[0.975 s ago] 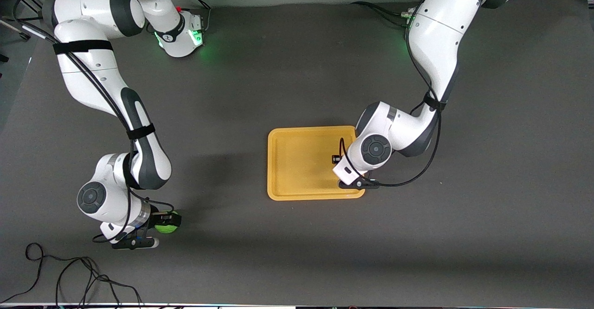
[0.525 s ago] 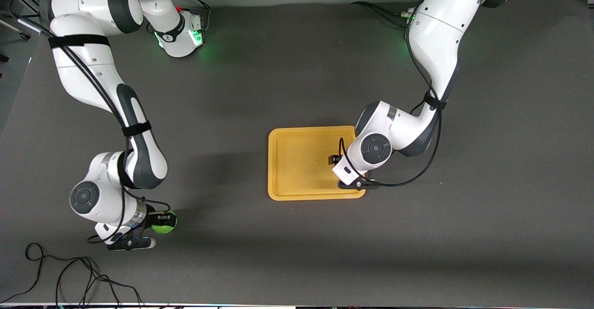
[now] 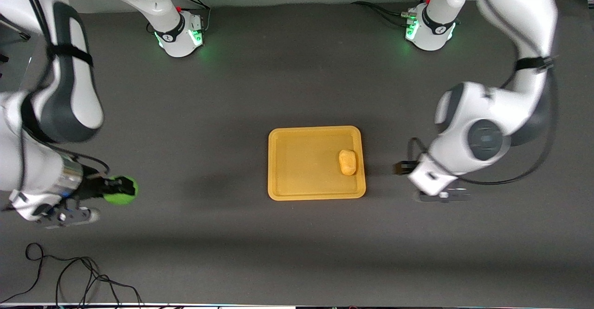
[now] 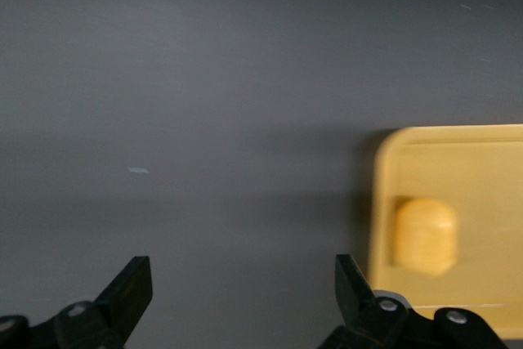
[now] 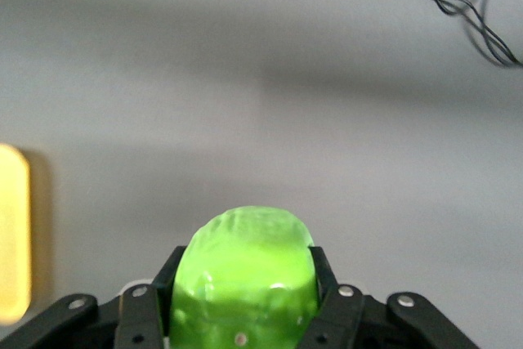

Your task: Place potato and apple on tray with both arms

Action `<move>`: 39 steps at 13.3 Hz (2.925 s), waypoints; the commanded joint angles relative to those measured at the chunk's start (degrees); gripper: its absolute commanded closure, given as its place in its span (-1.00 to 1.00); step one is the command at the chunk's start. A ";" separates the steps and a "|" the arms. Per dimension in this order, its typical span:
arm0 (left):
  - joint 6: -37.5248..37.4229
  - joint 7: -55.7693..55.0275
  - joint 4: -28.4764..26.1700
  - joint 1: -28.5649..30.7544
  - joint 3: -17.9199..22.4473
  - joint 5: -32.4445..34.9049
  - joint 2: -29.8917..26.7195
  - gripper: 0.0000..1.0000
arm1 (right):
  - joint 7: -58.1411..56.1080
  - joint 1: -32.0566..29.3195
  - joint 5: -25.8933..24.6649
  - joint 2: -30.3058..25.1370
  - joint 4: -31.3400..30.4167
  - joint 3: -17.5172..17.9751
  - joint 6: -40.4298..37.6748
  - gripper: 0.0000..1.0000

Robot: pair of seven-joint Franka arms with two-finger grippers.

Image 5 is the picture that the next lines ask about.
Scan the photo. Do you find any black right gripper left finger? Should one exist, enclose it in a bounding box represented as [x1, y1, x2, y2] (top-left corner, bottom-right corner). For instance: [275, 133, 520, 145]
[0, 245, 190, 349]

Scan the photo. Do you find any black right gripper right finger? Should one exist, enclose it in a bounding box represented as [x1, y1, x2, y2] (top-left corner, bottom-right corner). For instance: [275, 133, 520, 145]
[304, 245, 481, 349]

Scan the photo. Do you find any green apple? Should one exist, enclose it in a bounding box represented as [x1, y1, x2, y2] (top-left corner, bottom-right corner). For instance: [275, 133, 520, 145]
[168, 204, 320, 349]

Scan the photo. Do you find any orange plastic tray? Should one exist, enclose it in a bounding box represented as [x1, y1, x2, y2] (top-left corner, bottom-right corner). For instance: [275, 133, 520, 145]
[0, 142, 33, 324]

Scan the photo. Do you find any thin black loose cable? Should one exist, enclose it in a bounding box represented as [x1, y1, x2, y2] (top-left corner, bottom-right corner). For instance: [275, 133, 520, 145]
[356, 0, 523, 68]

